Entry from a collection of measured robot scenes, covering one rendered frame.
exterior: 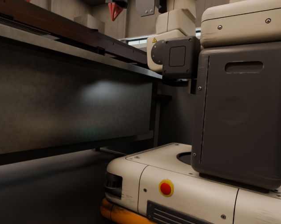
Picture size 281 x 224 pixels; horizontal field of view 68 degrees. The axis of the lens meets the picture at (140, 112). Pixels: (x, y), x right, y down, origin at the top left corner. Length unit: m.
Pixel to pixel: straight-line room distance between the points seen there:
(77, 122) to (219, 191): 0.65
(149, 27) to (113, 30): 2.41
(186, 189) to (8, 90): 0.66
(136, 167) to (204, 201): 0.26
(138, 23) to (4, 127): 11.10
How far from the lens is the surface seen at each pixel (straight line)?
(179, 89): 1.74
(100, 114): 1.08
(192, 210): 0.69
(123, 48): 1.28
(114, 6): 1.15
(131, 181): 0.77
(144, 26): 11.45
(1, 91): 0.83
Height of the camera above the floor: 0.50
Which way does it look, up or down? 2 degrees down
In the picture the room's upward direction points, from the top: 4 degrees clockwise
